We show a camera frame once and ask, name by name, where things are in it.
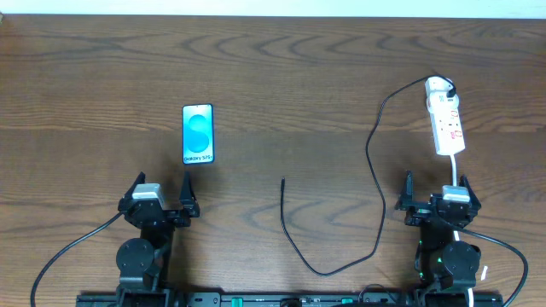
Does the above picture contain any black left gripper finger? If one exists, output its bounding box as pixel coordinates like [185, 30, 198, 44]
[178, 171, 197, 208]
[123, 171, 146, 200]

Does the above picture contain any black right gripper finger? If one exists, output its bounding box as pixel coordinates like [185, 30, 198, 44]
[458, 175, 481, 209]
[398, 171, 414, 204]

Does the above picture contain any blue Samsung Galaxy smartphone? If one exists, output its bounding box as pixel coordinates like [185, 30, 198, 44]
[182, 104, 215, 165]

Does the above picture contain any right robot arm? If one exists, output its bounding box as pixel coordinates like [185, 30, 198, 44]
[395, 171, 481, 306]

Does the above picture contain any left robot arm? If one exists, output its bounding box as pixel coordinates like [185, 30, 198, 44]
[113, 172, 200, 307]

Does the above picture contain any white USB charger plug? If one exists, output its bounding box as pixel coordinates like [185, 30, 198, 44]
[425, 75, 456, 98]

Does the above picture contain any white power strip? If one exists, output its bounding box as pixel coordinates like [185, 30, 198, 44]
[427, 91, 465, 156]

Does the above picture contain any white power strip cord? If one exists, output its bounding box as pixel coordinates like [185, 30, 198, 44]
[450, 153, 475, 307]

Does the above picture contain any black USB charging cable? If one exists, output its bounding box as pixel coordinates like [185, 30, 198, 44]
[279, 73, 457, 278]

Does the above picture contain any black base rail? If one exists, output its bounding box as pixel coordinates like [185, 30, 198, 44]
[76, 291, 504, 307]

